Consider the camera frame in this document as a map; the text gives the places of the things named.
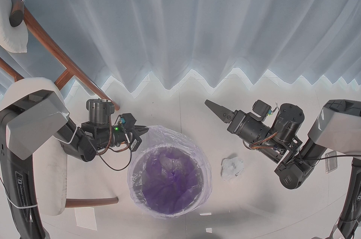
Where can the cream padded wooden chair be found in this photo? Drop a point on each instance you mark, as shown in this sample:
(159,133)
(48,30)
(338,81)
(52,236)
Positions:
(56,175)

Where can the crumpled white paper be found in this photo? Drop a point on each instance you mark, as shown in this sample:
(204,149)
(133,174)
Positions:
(231,168)

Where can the white trash bin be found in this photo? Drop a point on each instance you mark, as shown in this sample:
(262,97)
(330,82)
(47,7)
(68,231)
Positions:
(134,175)

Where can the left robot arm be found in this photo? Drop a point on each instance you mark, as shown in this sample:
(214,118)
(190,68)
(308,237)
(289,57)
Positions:
(31,125)

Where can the purple plastic bag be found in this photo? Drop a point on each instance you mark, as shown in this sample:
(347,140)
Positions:
(169,175)

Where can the pale blue curtain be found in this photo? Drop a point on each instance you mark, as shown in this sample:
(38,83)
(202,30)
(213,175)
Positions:
(197,6)

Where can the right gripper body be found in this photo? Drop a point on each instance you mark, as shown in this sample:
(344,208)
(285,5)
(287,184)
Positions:
(248,127)

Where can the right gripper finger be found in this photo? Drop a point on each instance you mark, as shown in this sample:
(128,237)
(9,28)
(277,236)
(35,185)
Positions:
(222,113)

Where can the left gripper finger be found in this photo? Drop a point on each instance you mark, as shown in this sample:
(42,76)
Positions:
(142,129)

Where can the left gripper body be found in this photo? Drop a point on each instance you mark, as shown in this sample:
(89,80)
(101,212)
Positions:
(127,139)

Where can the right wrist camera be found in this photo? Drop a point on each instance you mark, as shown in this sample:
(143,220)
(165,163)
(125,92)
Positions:
(261,109)

